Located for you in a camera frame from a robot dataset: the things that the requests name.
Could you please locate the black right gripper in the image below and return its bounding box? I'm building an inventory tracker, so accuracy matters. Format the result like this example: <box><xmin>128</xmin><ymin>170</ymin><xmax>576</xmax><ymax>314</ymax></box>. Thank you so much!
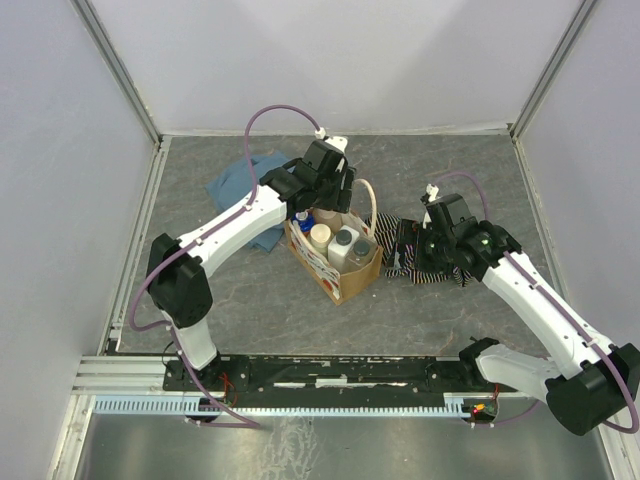
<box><xmin>385</xmin><ymin>219</ymin><xmax>455</xmax><ymax>276</ymax></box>

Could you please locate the orange bottle with blue cap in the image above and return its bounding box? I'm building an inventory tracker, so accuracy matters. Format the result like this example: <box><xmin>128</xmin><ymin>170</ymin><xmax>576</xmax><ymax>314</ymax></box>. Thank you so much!
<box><xmin>294</xmin><ymin>210</ymin><xmax>315</xmax><ymax>236</ymax></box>

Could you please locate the beige pump lotion bottle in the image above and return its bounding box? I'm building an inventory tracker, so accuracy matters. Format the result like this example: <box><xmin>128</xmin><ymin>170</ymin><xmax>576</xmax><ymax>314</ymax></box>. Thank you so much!
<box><xmin>313</xmin><ymin>208</ymin><xmax>343</xmax><ymax>230</ymax></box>

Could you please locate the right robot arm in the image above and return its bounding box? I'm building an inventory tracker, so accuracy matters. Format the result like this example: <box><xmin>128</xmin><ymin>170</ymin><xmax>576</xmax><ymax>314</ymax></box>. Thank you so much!
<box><xmin>397</xmin><ymin>185</ymin><xmax>639</xmax><ymax>436</ymax></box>

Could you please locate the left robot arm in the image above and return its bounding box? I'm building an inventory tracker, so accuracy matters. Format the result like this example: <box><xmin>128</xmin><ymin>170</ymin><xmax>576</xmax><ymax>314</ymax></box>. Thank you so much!
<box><xmin>147</xmin><ymin>136</ymin><xmax>356</xmax><ymax>390</ymax></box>

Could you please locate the watermelon print canvas bag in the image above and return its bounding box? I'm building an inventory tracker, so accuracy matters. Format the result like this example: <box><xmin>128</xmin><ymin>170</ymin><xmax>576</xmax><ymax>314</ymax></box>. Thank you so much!
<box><xmin>284</xmin><ymin>179</ymin><xmax>383</xmax><ymax>305</ymax></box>

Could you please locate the black white striped cloth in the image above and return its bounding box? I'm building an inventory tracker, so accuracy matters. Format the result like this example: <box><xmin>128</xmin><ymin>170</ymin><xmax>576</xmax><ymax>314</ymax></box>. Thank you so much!
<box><xmin>374</xmin><ymin>213</ymin><xmax>473</xmax><ymax>288</ymax></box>

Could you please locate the white bottle with cream cap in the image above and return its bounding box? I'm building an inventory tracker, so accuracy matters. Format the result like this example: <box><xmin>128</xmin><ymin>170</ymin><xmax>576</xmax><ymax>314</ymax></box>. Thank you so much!
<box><xmin>308</xmin><ymin>224</ymin><xmax>333</xmax><ymax>257</ymax></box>

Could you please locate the white bottle with grey cap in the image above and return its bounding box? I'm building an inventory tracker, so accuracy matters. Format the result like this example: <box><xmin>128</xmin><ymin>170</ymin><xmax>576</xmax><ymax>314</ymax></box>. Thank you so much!
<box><xmin>327</xmin><ymin>225</ymin><xmax>360</xmax><ymax>274</ymax></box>

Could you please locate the clear bottle with grey cap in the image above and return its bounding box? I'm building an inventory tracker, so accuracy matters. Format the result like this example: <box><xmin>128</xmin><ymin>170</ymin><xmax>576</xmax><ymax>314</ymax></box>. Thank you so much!
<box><xmin>345</xmin><ymin>238</ymin><xmax>377</xmax><ymax>273</ymax></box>

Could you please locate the blue denim cloth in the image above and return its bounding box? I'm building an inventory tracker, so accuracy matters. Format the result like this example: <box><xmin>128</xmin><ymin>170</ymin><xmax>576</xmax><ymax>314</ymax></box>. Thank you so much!
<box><xmin>205</xmin><ymin>151</ymin><xmax>289</xmax><ymax>253</ymax></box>

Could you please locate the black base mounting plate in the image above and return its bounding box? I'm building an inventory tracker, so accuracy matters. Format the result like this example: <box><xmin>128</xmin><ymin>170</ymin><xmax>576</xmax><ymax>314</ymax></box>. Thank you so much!
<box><xmin>163</xmin><ymin>354</ymin><xmax>513</xmax><ymax>406</ymax></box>

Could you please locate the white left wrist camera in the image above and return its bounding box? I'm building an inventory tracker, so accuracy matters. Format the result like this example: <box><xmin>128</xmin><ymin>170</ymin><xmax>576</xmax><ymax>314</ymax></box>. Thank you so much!
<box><xmin>314</xmin><ymin>127</ymin><xmax>348</xmax><ymax>155</ymax></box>

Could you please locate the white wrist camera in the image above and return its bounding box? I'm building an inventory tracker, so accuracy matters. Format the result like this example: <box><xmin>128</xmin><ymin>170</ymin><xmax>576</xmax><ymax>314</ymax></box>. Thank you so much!
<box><xmin>314</xmin><ymin>127</ymin><xmax>348</xmax><ymax>155</ymax></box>
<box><xmin>420</xmin><ymin>184</ymin><xmax>440</xmax><ymax>205</ymax></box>

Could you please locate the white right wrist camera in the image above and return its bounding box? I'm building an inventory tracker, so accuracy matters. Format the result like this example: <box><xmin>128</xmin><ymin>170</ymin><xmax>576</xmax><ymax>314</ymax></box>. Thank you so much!
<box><xmin>420</xmin><ymin>184</ymin><xmax>440</xmax><ymax>205</ymax></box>

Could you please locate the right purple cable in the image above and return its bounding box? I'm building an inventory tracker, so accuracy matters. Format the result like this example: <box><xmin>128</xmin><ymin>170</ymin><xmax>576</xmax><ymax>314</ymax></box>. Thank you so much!
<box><xmin>430</xmin><ymin>170</ymin><xmax>640</xmax><ymax>434</ymax></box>

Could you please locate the light blue cable duct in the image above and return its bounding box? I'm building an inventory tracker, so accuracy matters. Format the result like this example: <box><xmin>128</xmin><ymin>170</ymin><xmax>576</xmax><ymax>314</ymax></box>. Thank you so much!
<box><xmin>94</xmin><ymin>389</ymin><xmax>492</xmax><ymax>417</ymax></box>

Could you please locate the aluminium frame rail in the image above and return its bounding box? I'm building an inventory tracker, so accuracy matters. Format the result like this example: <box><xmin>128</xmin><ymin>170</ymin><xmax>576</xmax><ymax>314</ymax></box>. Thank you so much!
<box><xmin>69</xmin><ymin>353</ymin><xmax>176</xmax><ymax>396</ymax></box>

